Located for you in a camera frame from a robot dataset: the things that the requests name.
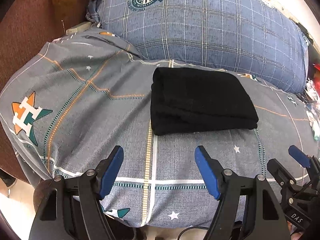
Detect grey printed bedsheet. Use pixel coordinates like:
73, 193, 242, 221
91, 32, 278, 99
0, 27, 320, 228

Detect pile of white gloves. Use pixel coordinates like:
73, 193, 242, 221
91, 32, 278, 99
304, 79, 320, 140

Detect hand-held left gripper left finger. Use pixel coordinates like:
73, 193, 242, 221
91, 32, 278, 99
29, 145, 125, 240

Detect cream bed frame edge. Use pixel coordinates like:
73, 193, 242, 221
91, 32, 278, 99
65, 22, 100, 35

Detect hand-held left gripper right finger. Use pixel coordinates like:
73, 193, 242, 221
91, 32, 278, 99
194, 145, 292, 240

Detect black cable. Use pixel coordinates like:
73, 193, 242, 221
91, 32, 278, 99
177, 226, 210, 240

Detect red boxes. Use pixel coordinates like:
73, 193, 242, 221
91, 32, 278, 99
312, 64, 320, 85

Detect black pants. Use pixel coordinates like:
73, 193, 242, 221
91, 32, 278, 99
150, 67, 259, 136

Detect blue plaid pillow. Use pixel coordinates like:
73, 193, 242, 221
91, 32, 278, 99
86, 0, 309, 94

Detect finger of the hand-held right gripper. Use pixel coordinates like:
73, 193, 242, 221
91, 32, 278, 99
288, 145, 320, 188
266, 158, 297, 198

